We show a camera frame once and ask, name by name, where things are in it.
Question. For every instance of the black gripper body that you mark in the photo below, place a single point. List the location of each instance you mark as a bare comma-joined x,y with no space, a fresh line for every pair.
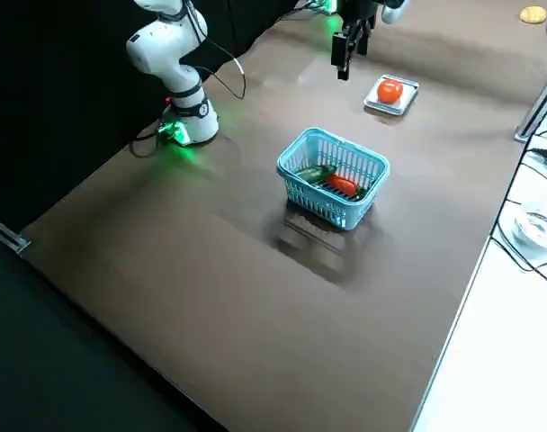
359,10

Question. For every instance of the red tomato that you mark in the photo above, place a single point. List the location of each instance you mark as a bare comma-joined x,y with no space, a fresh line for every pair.
389,92

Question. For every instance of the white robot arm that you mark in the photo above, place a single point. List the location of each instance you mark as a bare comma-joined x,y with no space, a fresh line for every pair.
392,11
165,49

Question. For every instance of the silver digital kitchen scale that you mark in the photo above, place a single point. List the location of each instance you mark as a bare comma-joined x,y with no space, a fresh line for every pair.
408,96

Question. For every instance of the light blue plastic basket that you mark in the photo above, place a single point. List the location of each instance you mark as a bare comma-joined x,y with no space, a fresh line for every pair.
362,211

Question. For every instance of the wrist black flat plate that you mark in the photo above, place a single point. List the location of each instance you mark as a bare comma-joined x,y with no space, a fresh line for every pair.
341,54

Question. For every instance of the short dark green cucumber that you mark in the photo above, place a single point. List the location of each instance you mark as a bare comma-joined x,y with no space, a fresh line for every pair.
314,173

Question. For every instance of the red elongated vegetable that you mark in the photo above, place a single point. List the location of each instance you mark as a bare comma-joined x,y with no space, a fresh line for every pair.
341,184

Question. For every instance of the long green cucumber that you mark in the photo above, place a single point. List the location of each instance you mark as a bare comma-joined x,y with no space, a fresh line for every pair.
360,193

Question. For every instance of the round orange checkered bread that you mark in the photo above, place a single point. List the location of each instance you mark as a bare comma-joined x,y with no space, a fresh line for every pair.
533,14

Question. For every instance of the clear glass bowl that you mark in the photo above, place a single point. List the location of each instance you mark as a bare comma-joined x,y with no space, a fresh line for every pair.
534,225

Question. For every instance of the black backdrop curtain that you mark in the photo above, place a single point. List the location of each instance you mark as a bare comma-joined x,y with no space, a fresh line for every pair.
53,112

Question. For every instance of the white side desk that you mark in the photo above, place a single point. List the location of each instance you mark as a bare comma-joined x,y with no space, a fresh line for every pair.
503,360

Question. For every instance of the aluminium profile camera post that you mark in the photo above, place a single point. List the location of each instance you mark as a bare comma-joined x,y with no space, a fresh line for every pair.
539,103

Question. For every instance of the aluminium profile frame bar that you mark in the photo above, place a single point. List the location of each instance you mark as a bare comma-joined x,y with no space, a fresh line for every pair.
12,240

